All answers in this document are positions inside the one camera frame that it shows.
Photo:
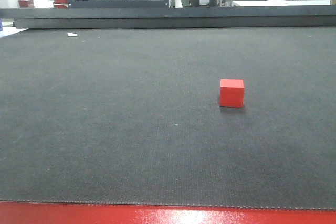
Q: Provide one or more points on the red bin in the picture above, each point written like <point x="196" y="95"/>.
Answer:
<point x="26" y="3"/>

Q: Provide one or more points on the black metal frame rack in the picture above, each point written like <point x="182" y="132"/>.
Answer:
<point x="157" y="14"/>

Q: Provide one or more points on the dark grey table mat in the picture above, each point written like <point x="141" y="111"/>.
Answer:
<point x="132" y="116"/>

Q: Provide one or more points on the white background table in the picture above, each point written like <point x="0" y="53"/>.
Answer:
<point x="260" y="3"/>

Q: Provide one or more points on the red magnetic cube block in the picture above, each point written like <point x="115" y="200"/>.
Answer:
<point x="232" y="93"/>

